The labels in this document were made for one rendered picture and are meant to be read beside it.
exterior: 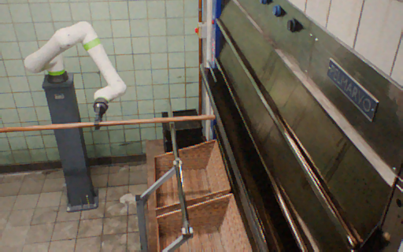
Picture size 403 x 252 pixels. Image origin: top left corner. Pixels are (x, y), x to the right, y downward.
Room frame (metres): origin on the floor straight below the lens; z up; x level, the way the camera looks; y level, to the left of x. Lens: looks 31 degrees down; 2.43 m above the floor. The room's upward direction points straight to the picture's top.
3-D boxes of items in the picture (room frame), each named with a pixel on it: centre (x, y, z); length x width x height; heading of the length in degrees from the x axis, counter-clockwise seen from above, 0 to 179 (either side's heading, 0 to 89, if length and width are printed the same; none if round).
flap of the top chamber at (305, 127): (1.50, -0.28, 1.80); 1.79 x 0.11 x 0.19; 8
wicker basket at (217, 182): (2.05, 0.07, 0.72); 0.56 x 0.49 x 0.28; 7
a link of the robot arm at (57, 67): (2.61, 1.05, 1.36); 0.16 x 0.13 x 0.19; 152
